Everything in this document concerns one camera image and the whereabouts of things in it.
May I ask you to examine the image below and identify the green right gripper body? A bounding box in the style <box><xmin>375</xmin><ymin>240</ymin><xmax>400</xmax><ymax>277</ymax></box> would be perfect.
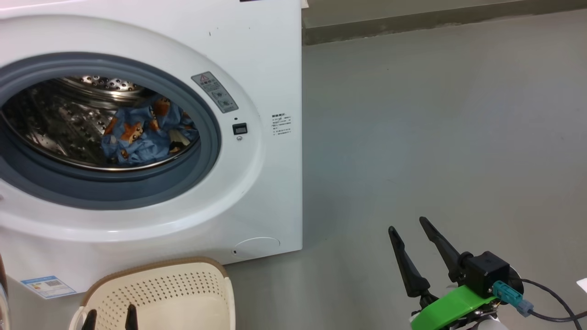
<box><xmin>410</xmin><ymin>284</ymin><xmax>499</xmax><ymax>330</ymax></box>

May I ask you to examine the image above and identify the stainless steel drum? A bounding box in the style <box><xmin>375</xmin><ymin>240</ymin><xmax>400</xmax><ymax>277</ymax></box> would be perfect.
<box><xmin>0</xmin><ymin>76</ymin><xmax>201</xmax><ymax>172</ymax></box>

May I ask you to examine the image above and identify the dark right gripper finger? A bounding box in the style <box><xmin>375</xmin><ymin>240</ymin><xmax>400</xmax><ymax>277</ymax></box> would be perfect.
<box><xmin>388</xmin><ymin>225</ymin><xmax>432</xmax><ymax>298</ymax></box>
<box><xmin>419</xmin><ymin>216</ymin><xmax>464</xmax><ymax>282</ymax></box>

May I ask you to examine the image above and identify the blue energy label sticker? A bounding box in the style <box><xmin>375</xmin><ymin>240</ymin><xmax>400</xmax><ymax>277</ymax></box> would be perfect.
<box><xmin>20</xmin><ymin>275</ymin><xmax>77</xmax><ymax>299</ymax></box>

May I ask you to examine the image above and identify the white front-load washing machine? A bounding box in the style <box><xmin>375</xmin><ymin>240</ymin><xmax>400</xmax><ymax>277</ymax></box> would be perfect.
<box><xmin>0</xmin><ymin>0</ymin><xmax>303</xmax><ymax>330</ymax></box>

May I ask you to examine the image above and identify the right cable with teal connector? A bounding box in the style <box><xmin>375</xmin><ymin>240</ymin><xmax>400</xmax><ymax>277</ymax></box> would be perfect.
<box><xmin>493</xmin><ymin>277</ymin><xmax>587</xmax><ymax>330</ymax></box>

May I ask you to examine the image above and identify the small printed text label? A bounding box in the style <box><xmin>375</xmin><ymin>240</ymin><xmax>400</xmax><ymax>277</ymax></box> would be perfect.
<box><xmin>271</xmin><ymin>114</ymin><xmax>293</xmax><ymax>137</ymax></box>

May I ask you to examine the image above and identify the grey warning sticker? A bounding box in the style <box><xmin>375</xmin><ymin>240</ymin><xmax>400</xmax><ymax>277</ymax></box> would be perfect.
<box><xmin>191</xmin><ymin>71</ymin><xmax>239</xmax><ymax>114</ymax></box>

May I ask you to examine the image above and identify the grey rubber door gasket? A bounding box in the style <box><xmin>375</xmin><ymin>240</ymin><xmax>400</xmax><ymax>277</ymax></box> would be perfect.
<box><xmin>0</xmin><ymin>52</ymin><xmax>222</xmax><ymax>210</ymax></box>

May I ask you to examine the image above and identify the round white drain filter cover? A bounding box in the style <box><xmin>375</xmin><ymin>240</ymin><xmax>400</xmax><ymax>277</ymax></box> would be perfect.
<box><xmin>232</xmin><ymin>236</ymin><xmax>281</xmax><ymax>259</ymax></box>

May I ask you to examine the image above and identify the blue bear print garment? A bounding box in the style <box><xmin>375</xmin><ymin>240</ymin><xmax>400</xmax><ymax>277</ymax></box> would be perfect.
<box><xmin>100</xmin><ymin>94</ymin><xmax>199</xmax><ymax>166</ymax></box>

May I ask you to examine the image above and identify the cream perforated laundry basket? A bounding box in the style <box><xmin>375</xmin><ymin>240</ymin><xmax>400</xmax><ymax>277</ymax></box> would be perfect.
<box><xmin>69</xmin><ymin>257</ymin><xmax>236</xmax><ymax>330</ymax></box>

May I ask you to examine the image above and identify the grey baseboard strip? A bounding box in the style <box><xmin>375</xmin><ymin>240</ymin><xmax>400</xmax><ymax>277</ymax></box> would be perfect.
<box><xmin>302</xmin><ymin>0</ymin><xmax>587</xmax><ymax>45</ymax></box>

